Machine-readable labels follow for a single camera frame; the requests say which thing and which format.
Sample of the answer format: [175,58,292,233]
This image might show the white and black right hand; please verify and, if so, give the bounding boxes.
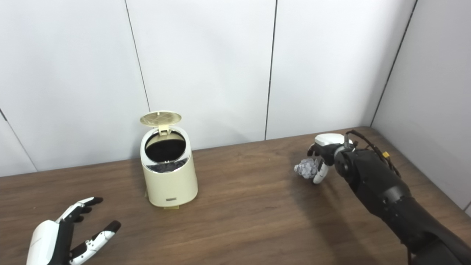
[307,133,354,184]

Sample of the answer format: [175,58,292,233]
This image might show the white and black left hand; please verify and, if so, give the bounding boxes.
[26,197,121,265]

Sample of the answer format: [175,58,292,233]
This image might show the white paper ball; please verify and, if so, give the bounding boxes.
[294,158,320,180]

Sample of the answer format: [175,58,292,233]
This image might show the cream-colored bin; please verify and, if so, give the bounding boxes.
[140,126,198,208]

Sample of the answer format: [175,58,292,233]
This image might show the round cream bin lid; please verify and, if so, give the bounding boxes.
[140,111,182,136]

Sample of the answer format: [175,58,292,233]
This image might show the black bin liner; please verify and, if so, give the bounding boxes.
[145,132,190,173]

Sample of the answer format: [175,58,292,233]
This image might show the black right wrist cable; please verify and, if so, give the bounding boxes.
[346,130,401,177]

